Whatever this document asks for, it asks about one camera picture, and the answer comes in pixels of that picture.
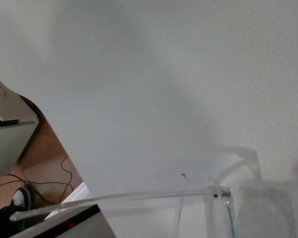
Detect clear white glasses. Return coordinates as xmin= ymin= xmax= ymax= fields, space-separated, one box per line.
xmin=9 ymin=146 xmax=261 ymax=238

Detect gray panel with red lights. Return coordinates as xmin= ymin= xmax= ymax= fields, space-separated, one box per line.
xmin=9 ymin=204 xmax=118 ymax=238

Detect black trouser leg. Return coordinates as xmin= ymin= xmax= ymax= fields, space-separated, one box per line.
xmin=0 ymin=205 xmax=18 ymax=238

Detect white plastic base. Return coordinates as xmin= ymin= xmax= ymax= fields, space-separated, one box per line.
xmin=44 ymin=181 xmax=94 ymax=221

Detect white cabinet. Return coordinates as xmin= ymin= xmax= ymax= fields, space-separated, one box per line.
xmin=0 ymin=64 xmax=40 ymax=179

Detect thin dark floor cable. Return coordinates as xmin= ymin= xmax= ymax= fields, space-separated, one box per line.
xmin=0 ymin=155 xmax=74 ymax=202

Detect black and white sneaker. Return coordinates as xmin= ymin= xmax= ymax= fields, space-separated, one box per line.
xmin=10 ymin=185 xmax=33 ymax=233

